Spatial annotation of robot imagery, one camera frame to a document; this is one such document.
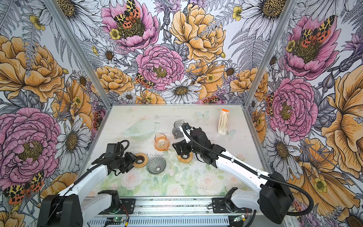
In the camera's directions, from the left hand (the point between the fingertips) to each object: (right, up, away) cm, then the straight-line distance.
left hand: (137, 164), depth 86 cm
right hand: (+26, +13, -7) cm, 30 cm away
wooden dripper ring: (+2, -1, 0) cm, 2 cm away
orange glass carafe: (+12, +10, +13) cm, 20 cm away
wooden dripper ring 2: (+28, +1, +3) cm, 29 cm away
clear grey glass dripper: (+11, 0, -1) cm, 11 cm away
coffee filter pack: (+55, +25, +14) cm, 62 cm away
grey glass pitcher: (+23, +19, +11) cm, 31 cm away
